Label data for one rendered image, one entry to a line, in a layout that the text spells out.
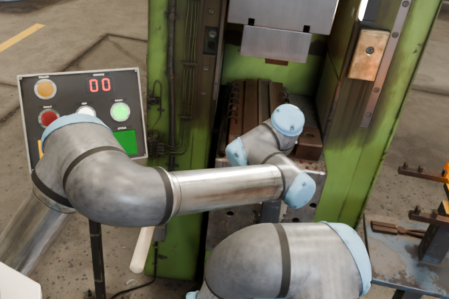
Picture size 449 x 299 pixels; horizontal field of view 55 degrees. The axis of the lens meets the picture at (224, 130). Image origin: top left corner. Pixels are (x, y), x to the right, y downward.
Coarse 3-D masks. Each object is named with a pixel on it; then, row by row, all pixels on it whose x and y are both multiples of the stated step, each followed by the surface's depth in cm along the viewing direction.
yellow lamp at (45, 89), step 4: (40, 84) 122; (44, 84) 123; (48, 84) 123; (40, 88) 122; (44, 88) 123; (48, 88) 123; (52, 88) 124; (40, 92) 122; (44, 92) 123; (48, 92) 123; (52, 92) 124; (44, 96) 123; (48, 96) 123
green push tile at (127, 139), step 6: (114, 132) 130; (120, 132) 131; (126, 132) 131; (132, 132) 132; (120, 138) 131; (126, 138) 132; (132, 138) 132; (120, 144) 131; (126, 144) 132; (132, 144) 132; (126, 150) 132; (132, 150) 132
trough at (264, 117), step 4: (264, 84) 180; (268, 84) 180; (264, 88) 177; (268, 88) 177; (264, 92) 174; (268, 92) 174; (264, 96) 171; (268, 96) 171; (264, 100) 168; (268, 100) 168; (264, 104) 165; (268, 104) 166; (264, 108) 163; (268, 108) 163; (264, 112) 160; (268, 112) 161; (264, 116) 158; (268, 116) 158; (264, 120) 156
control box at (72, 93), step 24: (72, 72) 126; (96, 72) 128; (120, 72) 130; (24, 96) 121; (72, 96) 126; (96, 96) 128; (120, 96) 131; (24, 120) 122; (120, 120) 131; (144, 144) 134
